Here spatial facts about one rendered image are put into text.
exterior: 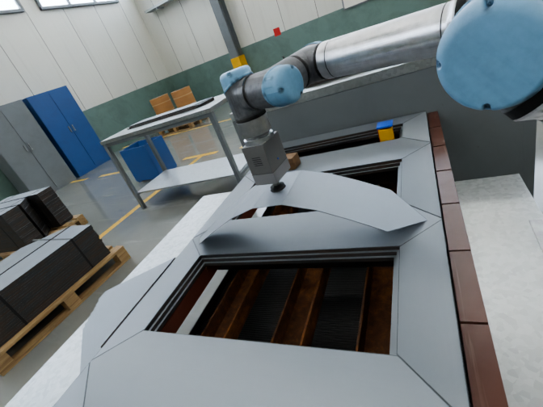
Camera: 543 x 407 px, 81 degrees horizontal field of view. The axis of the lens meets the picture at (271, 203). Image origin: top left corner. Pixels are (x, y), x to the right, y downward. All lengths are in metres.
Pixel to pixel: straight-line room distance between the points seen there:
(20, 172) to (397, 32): 8.15
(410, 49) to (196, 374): 0.69
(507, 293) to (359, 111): 0.98
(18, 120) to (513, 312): 8.56
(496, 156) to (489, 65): 1.27
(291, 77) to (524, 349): 0.67
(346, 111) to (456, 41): 1.16
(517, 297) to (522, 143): 0.92
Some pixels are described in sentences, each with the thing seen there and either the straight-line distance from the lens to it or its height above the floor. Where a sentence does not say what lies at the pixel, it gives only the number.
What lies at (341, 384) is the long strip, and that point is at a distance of 0.57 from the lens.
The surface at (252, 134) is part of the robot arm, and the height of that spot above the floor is 1.15.
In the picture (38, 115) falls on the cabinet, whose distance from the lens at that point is 8.88.
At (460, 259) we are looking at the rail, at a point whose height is 0.83.
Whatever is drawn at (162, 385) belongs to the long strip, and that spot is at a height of 0.85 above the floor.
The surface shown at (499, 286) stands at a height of 0.68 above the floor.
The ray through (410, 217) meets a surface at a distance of 0.81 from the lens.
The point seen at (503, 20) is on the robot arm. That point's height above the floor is 1.26.
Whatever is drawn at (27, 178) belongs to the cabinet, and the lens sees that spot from 8.47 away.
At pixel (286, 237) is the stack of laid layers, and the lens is 0.88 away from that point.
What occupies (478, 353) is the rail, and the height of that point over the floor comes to 0.83.
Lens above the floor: 1.33
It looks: 26 degrees down
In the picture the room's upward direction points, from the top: 22 degrees counter-clockwise
